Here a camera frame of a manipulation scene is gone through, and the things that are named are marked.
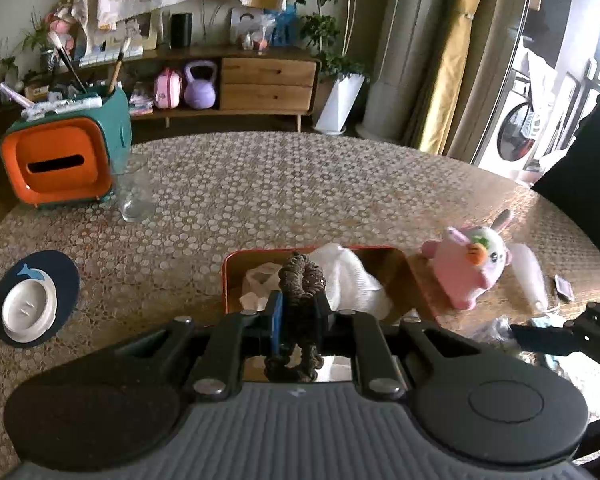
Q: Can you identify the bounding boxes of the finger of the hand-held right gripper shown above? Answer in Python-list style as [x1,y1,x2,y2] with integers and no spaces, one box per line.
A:
[509,302,600,362]

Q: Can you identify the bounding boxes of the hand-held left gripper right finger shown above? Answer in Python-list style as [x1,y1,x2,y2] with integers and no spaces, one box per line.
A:
[312,293,462,397]

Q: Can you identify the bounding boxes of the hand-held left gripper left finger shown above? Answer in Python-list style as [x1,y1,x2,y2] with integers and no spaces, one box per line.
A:
[145,290,286,402]

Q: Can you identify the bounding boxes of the small white plastic bag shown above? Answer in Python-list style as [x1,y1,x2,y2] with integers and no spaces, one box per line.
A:
[239,262,284,309]

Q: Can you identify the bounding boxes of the dark brown scrunchie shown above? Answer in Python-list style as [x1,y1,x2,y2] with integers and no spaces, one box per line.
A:
[264,251,328,382]

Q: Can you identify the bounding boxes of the large white mesh cloth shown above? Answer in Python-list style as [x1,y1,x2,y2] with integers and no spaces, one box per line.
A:
[305,243,397,319]

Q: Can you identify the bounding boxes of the white plastic tube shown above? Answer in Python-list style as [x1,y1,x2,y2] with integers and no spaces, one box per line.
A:
[509,242,551,314]

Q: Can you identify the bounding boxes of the red metal tin box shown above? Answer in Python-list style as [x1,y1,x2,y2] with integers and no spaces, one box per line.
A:
[221,245,436,384]

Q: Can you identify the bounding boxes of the pink white bunny plush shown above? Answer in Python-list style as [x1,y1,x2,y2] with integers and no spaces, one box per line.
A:
[420,208,514,310]

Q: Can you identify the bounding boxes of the small dark packet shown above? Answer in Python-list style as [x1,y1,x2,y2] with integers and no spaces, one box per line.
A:
[553,274,576,303]

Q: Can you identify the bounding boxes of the clear plastic bag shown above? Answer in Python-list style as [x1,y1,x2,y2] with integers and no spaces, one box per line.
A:
[466,314,551,348]

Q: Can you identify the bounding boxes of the clear glass cup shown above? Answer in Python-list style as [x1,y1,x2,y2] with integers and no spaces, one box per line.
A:
[110,154,156,224]

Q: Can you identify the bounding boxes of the washing machine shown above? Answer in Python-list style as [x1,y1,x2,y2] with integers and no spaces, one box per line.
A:
[472,67,547,182]

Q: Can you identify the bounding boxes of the white planter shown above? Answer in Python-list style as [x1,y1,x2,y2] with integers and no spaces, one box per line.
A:
[313,72,366,136]

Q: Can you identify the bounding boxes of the dark blue whale coaster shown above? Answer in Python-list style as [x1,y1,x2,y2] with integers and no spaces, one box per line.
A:
[0,249,81,347]

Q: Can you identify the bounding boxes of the wooden tv cabinet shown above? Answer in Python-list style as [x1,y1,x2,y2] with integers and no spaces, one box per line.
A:
[80,44,322,134]

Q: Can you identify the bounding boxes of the purple kettlebell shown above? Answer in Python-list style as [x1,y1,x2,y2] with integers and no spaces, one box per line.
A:
[182,59,219,110]

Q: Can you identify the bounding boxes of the white button shaped dish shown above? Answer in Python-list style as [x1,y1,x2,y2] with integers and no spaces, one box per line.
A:
[1,279,58,339]

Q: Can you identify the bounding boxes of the pink toy suitcase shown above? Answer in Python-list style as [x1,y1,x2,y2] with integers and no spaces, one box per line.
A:
[153,67,184,110]

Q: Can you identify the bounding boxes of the teal orange tissue box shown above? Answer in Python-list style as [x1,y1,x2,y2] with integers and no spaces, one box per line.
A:
[0,87,134,209]

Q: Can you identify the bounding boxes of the yellow curtain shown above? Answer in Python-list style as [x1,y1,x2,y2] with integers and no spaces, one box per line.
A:
[419,0,497,157]

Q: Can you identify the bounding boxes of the blue toy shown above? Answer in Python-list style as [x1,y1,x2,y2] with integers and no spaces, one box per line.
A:
[269,7,301,49]

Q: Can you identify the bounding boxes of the tall green houseplant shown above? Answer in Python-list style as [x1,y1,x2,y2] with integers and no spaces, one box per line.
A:
[287,0,376,81]

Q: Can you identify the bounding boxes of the black speaker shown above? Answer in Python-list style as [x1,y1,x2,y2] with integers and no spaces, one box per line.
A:
[169,12,194,50]

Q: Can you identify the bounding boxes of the white keyboard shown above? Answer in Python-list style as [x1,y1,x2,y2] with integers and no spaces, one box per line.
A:
[79,46,145,68]

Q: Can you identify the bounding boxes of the white tipped brush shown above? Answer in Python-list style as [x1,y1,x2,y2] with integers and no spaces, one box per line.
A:
[47,29,89,94]

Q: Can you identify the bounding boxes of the pink doll figurine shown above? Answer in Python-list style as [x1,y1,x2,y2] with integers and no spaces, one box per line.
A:
[44,2,82,62]

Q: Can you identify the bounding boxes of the brown handled brush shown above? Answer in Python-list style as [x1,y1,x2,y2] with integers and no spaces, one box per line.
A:
[107,35,131,97]

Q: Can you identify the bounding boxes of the white photo frame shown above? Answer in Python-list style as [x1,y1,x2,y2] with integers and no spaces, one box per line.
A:
[92,10,161,54]

